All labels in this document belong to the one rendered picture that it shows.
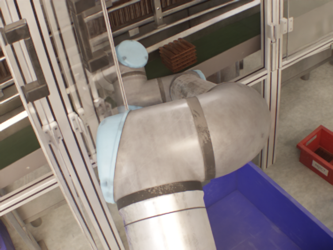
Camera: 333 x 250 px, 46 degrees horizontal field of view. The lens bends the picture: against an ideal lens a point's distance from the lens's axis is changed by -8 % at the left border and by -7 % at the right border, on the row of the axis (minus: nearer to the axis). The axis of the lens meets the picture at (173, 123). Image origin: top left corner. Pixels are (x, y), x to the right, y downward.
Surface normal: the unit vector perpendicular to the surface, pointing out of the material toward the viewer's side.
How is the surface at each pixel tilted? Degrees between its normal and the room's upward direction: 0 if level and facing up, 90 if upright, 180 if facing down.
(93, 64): 90
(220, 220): 0
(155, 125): 15
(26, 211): 90
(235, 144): 65
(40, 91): 90
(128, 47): 40
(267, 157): 90
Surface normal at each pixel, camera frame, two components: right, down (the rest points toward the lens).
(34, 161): 0.54, 0.52
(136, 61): 0.47, -0.40
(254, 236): -0.11, -0.74
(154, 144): 0.07, -0.29
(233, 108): 0.31, -0.61
